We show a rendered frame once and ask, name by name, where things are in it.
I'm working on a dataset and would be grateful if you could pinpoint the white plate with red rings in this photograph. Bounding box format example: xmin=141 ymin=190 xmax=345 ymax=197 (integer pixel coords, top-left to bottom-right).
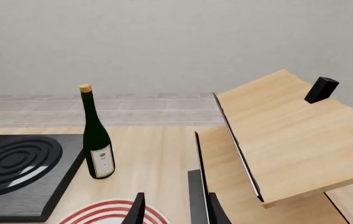
xmin=57 ymin=198 xmax=170 ymax=224

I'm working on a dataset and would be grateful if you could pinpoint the flat black stove plate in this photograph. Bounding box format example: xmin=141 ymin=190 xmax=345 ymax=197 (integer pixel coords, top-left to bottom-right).
xmin=0 ymin=134 xmax=87 ymax=223

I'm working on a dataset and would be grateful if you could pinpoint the dark green wine bottle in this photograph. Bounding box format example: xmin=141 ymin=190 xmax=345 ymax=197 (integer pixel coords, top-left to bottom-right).
xmin=78 ymin=83 xmax=116 ymax=180

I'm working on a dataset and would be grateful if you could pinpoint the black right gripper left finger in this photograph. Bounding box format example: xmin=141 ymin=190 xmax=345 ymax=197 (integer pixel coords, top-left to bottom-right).
xmin=123 ymin=192 xmax=147 ymax=224

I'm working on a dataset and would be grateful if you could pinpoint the black block cabinet handle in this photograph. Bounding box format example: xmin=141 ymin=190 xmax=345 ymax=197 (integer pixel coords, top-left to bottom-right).
xmin=304 ymin=76 xmax=340 ymax=105

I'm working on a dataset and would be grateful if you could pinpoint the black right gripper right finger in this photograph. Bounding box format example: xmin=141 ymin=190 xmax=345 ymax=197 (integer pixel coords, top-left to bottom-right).
xmin=208 ymin=192 xmax=234 ymax=224

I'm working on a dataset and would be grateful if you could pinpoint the pale wooden cabinet drawer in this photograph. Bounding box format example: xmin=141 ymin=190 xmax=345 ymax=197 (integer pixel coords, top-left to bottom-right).
xmin=194 ymin=127 xmax=260 ymax=224

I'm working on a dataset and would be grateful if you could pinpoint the pale wooden cabinet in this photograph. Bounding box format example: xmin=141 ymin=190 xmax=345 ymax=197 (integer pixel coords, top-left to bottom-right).
xmin=188 ymin=68 xmax=353 ymax=224

